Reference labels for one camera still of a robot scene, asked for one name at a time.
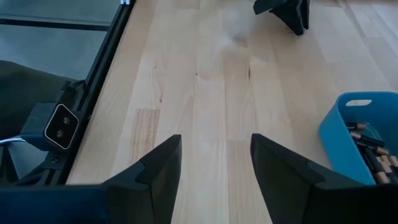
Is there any silver metal tube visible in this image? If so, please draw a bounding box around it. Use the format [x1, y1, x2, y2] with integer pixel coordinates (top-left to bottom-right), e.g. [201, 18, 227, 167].
[0, 136, 27, 147]

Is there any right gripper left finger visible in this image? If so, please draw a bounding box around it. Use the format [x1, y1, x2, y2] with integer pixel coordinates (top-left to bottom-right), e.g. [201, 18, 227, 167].
[0, 134, 183, 224]

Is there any black aluminium table frame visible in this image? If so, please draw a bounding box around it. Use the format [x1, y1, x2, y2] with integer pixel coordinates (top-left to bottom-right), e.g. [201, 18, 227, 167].
[57, 0, 137, 185]

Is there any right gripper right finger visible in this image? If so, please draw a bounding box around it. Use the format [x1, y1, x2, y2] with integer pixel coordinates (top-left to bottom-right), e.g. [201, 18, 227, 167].
[250, 133, 398, 224]

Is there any blue-grey plastic bin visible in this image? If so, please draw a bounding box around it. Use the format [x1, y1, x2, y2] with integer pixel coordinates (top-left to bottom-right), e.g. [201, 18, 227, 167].
[318, 91, 398, 186]

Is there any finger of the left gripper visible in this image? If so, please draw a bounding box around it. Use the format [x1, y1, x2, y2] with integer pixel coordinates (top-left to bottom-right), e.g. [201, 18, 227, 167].
[252, 0, 305, 37]
[300, 0, 311, 31]

